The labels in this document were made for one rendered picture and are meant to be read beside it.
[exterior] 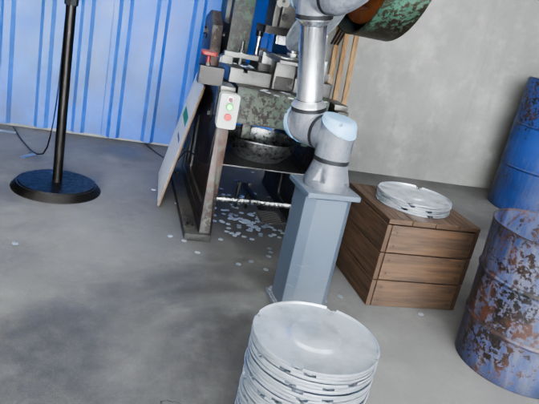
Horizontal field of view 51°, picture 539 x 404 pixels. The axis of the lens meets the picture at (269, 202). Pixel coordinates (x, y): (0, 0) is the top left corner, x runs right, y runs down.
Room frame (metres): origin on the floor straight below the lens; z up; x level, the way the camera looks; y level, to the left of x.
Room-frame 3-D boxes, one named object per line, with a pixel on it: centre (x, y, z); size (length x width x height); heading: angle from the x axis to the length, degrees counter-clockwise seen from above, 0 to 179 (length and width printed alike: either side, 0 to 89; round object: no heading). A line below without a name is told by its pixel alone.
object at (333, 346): (1.12, -0.16, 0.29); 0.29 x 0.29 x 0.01
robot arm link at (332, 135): (1.79, -0.16, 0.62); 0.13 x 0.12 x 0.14; 43
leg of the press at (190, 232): (2.59, 0.39, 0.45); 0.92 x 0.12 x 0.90; 17
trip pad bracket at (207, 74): (2.23, 0.33, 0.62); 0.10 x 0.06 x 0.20; 107
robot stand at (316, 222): (1.79, -0.17, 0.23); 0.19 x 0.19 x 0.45; 21
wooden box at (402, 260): (2.14, -0.55, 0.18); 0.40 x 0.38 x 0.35; 17
